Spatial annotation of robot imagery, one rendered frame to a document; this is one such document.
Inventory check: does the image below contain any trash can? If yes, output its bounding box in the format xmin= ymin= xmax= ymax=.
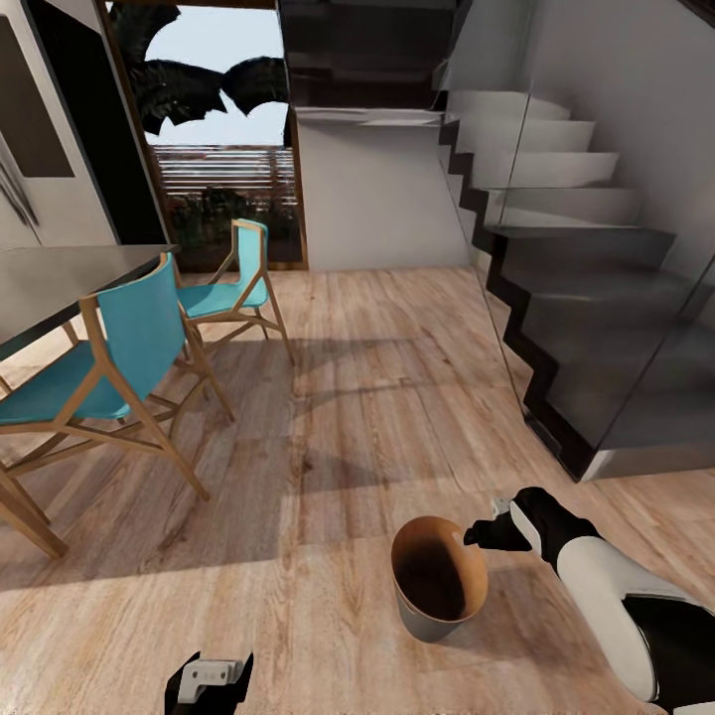
xmin=390 ymin=515 xmax=490 ymax=643

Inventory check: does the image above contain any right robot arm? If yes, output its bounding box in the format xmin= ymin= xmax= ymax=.
xmin=464 ymin=487 xmax=715 ymax=715

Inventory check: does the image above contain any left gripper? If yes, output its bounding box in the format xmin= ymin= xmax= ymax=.
xmin=164 ymin=654 xmax=254 ymax=715

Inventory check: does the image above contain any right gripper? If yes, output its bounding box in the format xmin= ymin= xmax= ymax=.
xmin=464 ymin=515 xmax=533 ymax=551

